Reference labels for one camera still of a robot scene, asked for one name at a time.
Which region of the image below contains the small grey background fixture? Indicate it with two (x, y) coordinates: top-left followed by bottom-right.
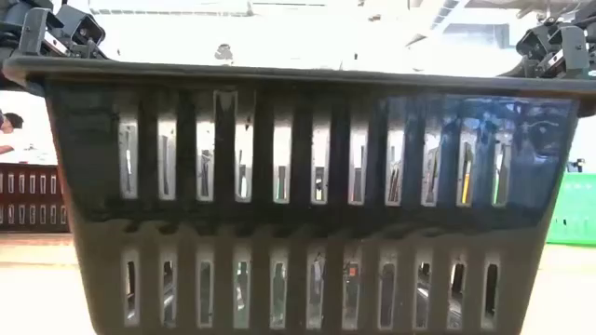
(214, 44), (234, 64)

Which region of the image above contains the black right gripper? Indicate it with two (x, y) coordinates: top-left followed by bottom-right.
(539, 22), (590, 78)

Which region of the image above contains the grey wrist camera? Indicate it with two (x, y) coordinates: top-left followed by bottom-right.
(515, 25), (556, 60)
(55, 4), (107, 60)

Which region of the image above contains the orange plastic slotted basket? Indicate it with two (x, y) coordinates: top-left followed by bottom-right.
(0, 162), (70, 233)

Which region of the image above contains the black plastic slotted basket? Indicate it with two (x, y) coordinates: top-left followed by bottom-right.
(2, 54), (596, 335)

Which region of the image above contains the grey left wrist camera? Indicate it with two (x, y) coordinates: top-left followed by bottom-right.
(55, 4), (107, 60)

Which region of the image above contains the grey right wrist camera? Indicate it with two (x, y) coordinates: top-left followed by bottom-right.
(515, 25), (556, 60)

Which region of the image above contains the green plastic slotted basket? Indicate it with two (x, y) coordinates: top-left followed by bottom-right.
(547, 172), (596, 246)

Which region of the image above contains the person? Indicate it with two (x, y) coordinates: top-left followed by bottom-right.
(0, 110), (25, 157)

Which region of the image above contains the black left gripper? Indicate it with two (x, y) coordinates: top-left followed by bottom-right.
(18, 7), (70, 57)

